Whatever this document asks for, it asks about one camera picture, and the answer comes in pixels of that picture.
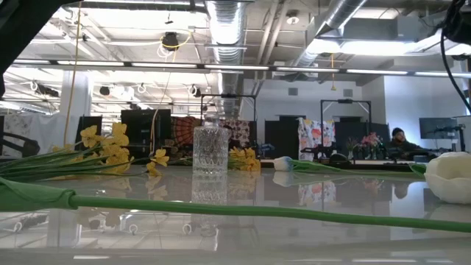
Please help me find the red patterned cloth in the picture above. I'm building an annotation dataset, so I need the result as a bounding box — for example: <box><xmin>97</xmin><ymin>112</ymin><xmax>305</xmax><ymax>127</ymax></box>
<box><xmin>171</xmin><ymin>116</ymin><xmax>202</xmax><ymax>148</ymax></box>

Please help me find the black frame stand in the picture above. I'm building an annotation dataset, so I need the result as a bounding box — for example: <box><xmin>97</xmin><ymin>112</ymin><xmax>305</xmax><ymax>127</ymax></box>
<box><xmin>319</xmin><ymin>98</ymin><xmax>372</xmax><ymax>148</ymax></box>

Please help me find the wide ribbed silver duct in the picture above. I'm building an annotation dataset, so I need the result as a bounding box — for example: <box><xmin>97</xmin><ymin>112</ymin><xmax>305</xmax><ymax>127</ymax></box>
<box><xmin>205</xmin><ymin>0</ymin><xmax>248</xmax><ymax>115</ymax></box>

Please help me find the long ceiling light strip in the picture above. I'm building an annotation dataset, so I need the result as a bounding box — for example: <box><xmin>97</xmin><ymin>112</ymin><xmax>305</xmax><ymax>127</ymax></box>
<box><xmin>13</xmin><ymin>58</ymin><xmax>471</xmax><ymax>79</ymax></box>

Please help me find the red dotted white cloth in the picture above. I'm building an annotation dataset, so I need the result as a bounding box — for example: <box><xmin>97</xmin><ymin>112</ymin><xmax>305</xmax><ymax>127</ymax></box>
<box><xmin>230</xmin><ymin>119</ymin><xmax>251</xmax><ymax>148</ymax></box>

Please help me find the white floral cloth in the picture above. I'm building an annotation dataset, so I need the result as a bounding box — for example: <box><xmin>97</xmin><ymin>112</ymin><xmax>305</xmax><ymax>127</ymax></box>
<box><xmin>297</xmin><ymin>117</ymin><xmax>336</xmax><ymax>161</ymax></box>

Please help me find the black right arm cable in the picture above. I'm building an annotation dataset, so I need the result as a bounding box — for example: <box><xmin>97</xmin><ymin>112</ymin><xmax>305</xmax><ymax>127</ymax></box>
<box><xmin>440</xmin><ymin>29</ymin><xmax>471</xmax><ymax>113</ymax></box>

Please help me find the white blue-tipped artificial tulip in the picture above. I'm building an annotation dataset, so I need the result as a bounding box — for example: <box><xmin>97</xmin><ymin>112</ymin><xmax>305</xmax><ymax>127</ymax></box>
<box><xmin>272</xmin><ymin>155</ymin><xmax>426</xmax><ymax>181</ymax></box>

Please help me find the dark wall monitor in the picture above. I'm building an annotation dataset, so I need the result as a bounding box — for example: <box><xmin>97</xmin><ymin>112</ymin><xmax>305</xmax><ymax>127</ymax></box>
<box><xmin>419</xmin><ymin>117</ymin><xmax>458</xmax><ymax>140</ymax></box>

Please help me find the black round ceiling device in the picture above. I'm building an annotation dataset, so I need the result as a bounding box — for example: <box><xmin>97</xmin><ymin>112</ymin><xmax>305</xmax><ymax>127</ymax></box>
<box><xmin>161</xmin><ymin>32</ymin><xmax>180</xmax><ymax>52</ymax></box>

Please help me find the person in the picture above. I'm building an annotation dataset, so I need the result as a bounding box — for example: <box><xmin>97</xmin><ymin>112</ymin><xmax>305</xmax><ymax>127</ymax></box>
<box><xmin>385</xmin><ymin>127</ymin><xmax>424</xmax><ymax>160</ymax></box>

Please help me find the large black screen panel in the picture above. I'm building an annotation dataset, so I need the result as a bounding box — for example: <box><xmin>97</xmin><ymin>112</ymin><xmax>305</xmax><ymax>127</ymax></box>
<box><xmin>120</xmin><ymin>109</ymin><xmax>172</xmax><ymax>148</ymax></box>

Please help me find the narrow black partition panel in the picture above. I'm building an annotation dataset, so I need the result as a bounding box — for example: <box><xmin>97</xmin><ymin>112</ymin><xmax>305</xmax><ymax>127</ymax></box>
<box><xmin>75</xmin><ymin>116</ymin><xmax>103</xmax><ymax>148</ymax></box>

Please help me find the yellow artificial flower bunch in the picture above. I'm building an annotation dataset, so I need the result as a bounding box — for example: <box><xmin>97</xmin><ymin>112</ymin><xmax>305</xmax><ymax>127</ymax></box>
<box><xmin>227</xmin><ymin>146</ymin><xmax>262</xmax><ymax>173</ymax></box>
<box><xmin>0</xmin><ymin>122</ymin><xmax>171</xmax><ymax>183</ymax></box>

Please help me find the pink flower bouquet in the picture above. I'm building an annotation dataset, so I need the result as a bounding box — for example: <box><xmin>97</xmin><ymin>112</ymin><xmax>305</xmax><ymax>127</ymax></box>
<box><xmin>360</xmin><ymin>132</ymin><xmax>383</xmax><ymax>159</ymax></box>

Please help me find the clear cut-glass vase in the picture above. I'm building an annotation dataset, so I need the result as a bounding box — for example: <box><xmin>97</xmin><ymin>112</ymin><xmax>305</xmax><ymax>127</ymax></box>
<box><xmin>191</xmin><ymin>116</ymin><xmax>232</xmax><ymax>176</ymax></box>

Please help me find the slanted smooth silver duct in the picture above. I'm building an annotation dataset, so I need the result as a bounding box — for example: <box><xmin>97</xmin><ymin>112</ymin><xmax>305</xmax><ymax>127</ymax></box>
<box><xmin>294</xmin><ymin>0</ymin><xmax>369</xmax><ymax>69</ymax></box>

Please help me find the long green foreground stem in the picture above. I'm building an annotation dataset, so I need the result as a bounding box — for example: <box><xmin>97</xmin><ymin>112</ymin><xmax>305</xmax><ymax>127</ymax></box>
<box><xmin>0</xmin><ymin>176</ymin><xmax>471</xmax><ymax>234</ymax></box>

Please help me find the plain white cloth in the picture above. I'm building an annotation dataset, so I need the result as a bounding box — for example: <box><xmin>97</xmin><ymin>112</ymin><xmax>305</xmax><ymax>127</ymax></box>
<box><xmin>0</xmin><ymin>113</ymin><xmax>80</xmax><ymax>158</ymax></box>

